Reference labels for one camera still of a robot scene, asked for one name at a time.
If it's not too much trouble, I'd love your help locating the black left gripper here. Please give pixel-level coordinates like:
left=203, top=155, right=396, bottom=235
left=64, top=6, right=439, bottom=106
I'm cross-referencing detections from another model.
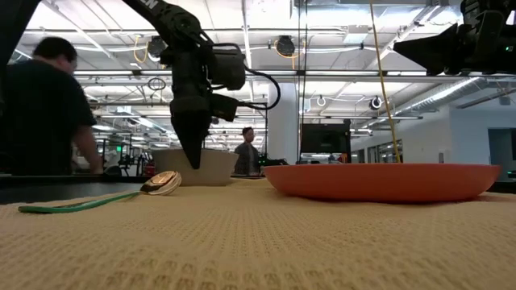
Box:
left=169, top=43, right=247, bottom=170

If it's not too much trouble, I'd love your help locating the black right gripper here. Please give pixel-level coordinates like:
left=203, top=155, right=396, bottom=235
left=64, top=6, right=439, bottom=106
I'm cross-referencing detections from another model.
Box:
left=393, top=10, right=516, bottom=77

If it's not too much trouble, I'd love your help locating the grey bowl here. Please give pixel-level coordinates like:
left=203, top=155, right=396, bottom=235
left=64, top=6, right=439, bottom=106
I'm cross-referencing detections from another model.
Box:
left=151, top=148, right=240, bottom=187

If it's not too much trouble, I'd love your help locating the gold spoon with green handle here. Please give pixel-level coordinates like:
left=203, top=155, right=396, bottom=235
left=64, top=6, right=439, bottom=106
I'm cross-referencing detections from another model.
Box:
left=17, top=170, right=183, bottom=215

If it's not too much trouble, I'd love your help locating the person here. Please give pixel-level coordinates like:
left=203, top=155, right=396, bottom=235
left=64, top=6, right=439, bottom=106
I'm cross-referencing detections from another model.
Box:
left=234, top=126, right=261, bottom=177
left=0, top=36, right=104, bottom=176

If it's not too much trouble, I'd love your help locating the orange woven placemat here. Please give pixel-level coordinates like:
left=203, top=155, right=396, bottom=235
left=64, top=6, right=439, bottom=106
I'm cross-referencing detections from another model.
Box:
left=0, top=179, right=516, bottom=290

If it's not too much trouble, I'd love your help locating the black monitor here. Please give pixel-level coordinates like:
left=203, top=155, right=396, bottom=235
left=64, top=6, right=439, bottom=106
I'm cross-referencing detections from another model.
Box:
left=300, top=122, right=352, bottom=164

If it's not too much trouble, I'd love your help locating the red bowl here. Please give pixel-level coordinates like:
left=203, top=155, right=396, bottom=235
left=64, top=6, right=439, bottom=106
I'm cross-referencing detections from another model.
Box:
left=262, top=163, right=502, bottom=203

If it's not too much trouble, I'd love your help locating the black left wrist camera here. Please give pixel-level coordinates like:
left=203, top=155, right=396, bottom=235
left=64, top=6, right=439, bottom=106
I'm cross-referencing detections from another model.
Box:
left=209, top=93, right=240, bottom=123

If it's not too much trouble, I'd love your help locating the silver ventilation duct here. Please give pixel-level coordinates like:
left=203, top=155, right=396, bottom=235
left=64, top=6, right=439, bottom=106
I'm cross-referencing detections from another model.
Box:
left=397, top=76, right=487, bottom=117

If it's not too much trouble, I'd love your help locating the yellow cable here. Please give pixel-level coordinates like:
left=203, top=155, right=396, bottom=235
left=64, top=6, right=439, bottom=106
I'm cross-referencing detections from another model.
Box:
left=368, top=0, right=402, bottom=164

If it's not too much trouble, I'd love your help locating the black left camera cable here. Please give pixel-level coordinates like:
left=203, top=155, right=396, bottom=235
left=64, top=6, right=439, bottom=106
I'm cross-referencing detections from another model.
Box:
left=237, top=65, right=282, bottom=111

